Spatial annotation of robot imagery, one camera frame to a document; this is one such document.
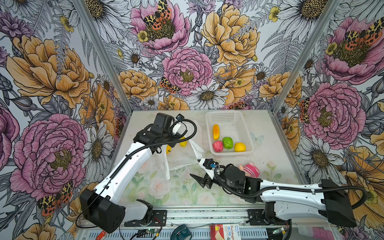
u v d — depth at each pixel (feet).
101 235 2.30
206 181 1.96
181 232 2.07
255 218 2.43
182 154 3.24
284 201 1.62
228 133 3.64
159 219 2.40
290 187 1.59
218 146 3.09
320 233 2.25
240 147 3.08
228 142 3.16
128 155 1.51
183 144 3.24
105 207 1.23
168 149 3.10
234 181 1.71
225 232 2.21
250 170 2.74
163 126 1.89
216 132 3.43
